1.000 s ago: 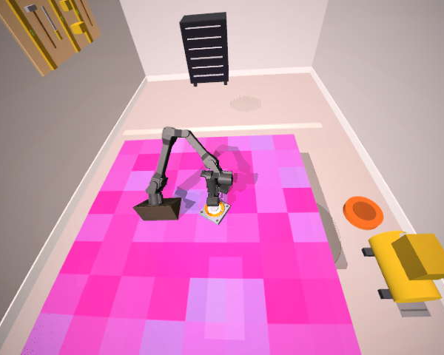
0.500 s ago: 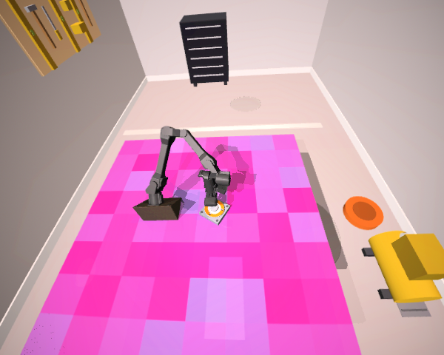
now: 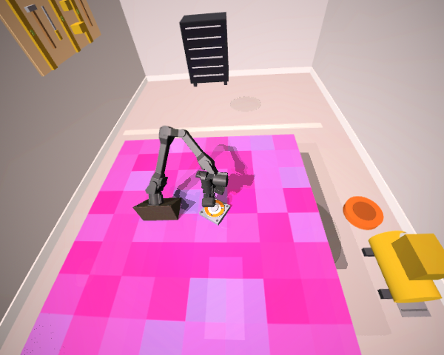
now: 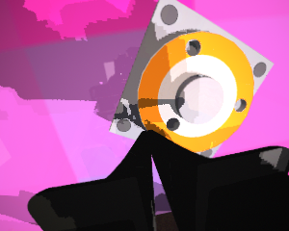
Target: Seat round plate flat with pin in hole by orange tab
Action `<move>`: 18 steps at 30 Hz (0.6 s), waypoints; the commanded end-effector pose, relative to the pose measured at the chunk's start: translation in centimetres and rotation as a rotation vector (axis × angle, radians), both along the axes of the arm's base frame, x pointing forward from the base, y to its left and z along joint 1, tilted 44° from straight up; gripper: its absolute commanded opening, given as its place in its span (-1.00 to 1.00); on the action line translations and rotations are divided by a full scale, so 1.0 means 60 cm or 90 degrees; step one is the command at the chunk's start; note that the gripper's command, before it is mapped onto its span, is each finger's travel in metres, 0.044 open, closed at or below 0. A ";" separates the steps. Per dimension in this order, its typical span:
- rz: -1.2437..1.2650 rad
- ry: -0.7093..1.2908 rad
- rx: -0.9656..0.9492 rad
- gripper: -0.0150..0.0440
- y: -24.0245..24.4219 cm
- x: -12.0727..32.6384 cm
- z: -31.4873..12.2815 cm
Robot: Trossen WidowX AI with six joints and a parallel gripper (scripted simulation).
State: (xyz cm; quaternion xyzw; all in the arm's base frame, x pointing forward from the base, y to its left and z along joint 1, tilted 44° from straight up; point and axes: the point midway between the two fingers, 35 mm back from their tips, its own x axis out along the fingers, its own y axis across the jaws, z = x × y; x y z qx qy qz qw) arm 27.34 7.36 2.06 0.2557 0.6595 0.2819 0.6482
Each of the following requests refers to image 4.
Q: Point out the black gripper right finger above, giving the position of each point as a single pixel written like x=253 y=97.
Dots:
x=188 y=177

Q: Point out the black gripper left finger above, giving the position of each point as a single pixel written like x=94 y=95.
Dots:
x=127 y=193

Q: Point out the orange round plate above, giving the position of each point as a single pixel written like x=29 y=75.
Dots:
x=218 y=58

